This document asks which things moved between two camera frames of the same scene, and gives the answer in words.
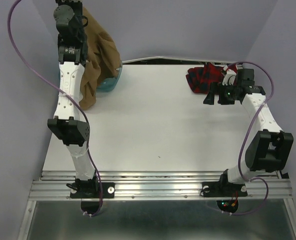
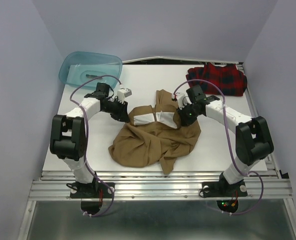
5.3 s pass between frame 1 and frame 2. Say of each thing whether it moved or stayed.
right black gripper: moved
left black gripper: moved
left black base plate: stayed
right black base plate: stayed
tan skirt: moved
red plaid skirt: stayed
